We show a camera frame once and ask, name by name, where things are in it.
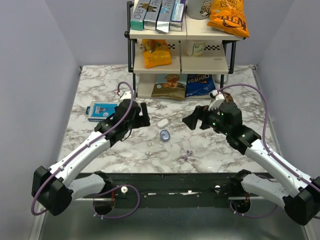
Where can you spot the beige three-tier shelf rack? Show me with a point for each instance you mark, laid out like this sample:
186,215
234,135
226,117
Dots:
218,57

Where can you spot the white earbud charging case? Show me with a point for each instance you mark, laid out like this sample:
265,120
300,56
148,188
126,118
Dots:
162,123

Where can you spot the purple white box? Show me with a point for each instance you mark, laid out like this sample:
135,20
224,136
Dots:
176,20

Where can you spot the blue razor box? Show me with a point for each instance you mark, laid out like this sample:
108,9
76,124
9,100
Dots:
100,110

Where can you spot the silver can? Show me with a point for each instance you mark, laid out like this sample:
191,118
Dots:
218,77

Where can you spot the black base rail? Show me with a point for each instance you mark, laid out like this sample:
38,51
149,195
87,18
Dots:
169,190

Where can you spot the silver blue RO box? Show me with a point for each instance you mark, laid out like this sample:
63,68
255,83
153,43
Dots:
164,17

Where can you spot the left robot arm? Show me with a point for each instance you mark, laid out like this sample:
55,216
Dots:
57,186

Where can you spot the brown cookie bag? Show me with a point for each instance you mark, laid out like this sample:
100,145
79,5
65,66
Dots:
172,86

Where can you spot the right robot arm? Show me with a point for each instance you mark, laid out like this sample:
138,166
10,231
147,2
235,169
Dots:
294,191

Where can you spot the blue Doritos bag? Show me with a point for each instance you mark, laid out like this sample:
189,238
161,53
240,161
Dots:
199,85

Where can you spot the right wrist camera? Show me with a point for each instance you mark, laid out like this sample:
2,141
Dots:
217,98

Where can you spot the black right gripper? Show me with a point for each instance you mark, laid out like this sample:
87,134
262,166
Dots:
191,120

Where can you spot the grey printed mug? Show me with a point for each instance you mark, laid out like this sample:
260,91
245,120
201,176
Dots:
198,9

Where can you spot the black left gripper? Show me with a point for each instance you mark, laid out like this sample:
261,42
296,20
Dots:
142,121

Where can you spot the purple earbud charging case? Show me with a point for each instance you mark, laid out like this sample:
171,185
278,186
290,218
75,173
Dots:
165,135

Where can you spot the orange snack bag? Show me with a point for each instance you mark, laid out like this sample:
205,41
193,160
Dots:
155,53

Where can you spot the orange kettle chips bag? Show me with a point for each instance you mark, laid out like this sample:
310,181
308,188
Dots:
229,16

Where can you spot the teal RO box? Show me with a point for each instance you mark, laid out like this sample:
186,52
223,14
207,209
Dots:
138,16

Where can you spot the white yogurt cup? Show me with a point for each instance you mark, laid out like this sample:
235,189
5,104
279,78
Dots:
194,48

